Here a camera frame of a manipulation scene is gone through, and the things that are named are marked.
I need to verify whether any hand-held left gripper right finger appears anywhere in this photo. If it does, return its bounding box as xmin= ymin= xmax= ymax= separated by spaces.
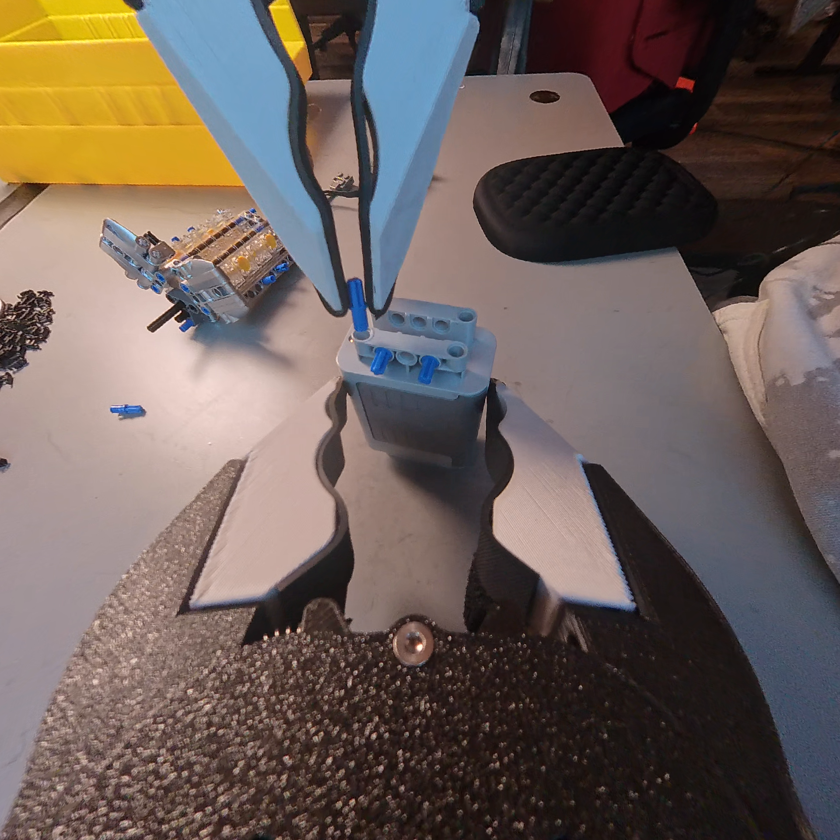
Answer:
xmin=466 ymin=381 xmax=640 ymax=644

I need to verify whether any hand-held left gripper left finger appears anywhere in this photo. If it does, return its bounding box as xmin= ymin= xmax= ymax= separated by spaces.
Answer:
xmin=188 ymin=384 xmax=353 ymax=644

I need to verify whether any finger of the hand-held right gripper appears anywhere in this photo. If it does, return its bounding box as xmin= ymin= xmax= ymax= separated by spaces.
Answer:
xmin=355 ymin=0 xmax=483 ymax=324
xmin=138 ymin=0 xmax=350 ymax=316

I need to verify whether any grey transparent engine model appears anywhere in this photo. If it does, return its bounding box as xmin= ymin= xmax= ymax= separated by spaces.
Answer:
xmin=99 ymin=208 xmax=296 ymax=333

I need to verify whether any grey battery box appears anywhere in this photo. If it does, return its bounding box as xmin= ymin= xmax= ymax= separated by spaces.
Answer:
xmin=335 ymin=300 xmax=500 ymax=469

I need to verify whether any grey desk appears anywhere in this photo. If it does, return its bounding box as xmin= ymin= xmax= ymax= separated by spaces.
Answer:
xmin=0 ymin=73 xmax=840 ymax=840

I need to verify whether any yellow plastic bin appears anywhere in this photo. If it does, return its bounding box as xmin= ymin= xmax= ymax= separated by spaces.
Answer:
xmin=0 ymin=0 xmax=313 ymax=187

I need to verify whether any black rounded armrest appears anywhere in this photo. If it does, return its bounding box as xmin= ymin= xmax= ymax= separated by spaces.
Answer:
xmin=473 ymin=145 xmax=719 ymax=263

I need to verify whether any red plastic seat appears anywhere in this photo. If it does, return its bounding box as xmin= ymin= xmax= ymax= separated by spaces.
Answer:
xmin=525 ymin=0 xmax=716 ymax=119

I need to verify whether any pile of black links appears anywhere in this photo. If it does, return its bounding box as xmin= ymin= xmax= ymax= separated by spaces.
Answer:
xmin=0 ymin=289 xmax=56 ymax=388

